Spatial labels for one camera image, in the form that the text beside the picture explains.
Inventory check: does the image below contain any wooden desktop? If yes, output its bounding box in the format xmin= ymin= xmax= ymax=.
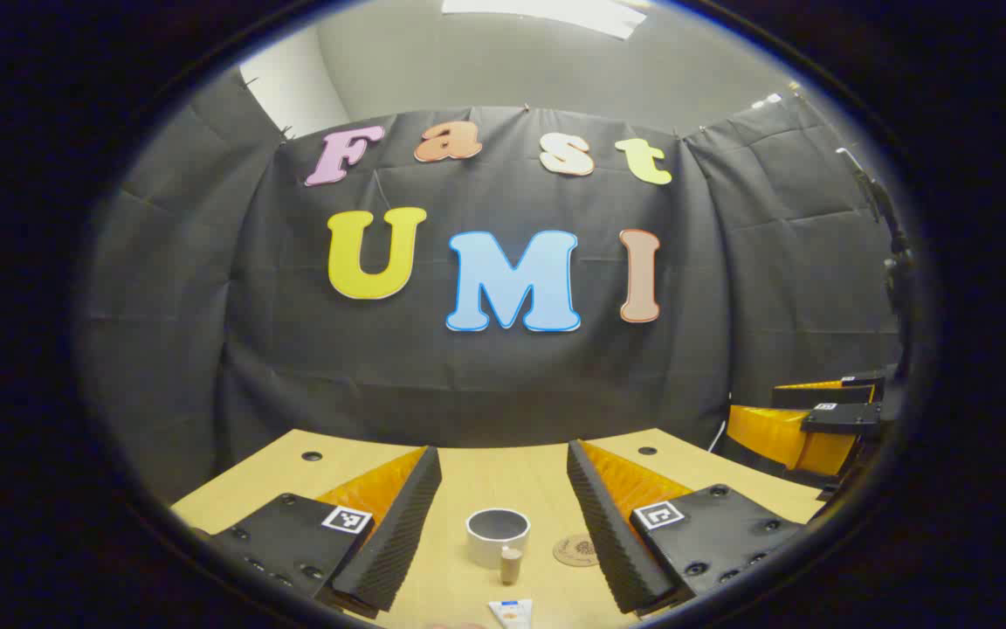
xmin=169 ymin=426 xmax=827 ymax=629

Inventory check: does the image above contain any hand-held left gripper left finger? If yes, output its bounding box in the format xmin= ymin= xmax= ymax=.
xmin=191 ymin=446 xmax=443 ymax=621

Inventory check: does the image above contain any round wooden coaster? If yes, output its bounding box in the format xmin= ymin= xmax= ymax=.
xmin=553 ymin=534 xmax=602 ymax=568

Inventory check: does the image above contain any white cup with wooden handle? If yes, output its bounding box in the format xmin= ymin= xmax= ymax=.
xmin=465 ymin=508 xmax=532 ymax=586

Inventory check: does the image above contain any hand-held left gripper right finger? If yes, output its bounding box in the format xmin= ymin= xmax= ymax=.
xmin=566 ymin=439 xmax=805 ymax=617

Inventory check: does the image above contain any white toothpaste tube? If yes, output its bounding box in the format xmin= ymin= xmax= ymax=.
xmin=487 ymin=599 xmax=534 ymax=629

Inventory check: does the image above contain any ceiling light panel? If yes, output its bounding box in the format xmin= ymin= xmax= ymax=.
xmin=440 ymin=0 xmax=648 ymax=41

